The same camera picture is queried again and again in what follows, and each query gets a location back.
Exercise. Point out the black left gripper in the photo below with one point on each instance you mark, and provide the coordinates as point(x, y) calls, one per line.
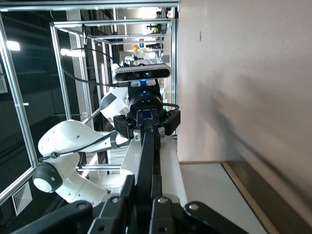
point(146, 102)

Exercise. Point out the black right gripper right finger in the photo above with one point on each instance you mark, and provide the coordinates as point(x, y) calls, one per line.
point(168, 217)

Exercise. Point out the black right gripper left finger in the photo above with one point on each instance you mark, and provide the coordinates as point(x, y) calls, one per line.
point(114, 214)

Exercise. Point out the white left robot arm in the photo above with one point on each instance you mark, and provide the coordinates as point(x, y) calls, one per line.
point(70, 136)

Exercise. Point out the white air vent grille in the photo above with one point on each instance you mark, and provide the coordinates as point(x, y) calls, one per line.
point(22, 198)
point(3, 84)

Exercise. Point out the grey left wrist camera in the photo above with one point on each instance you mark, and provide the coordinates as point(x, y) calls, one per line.
point(142, 73)

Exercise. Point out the aluminium profile frame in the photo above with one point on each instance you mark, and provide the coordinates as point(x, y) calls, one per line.
point(20, 117)

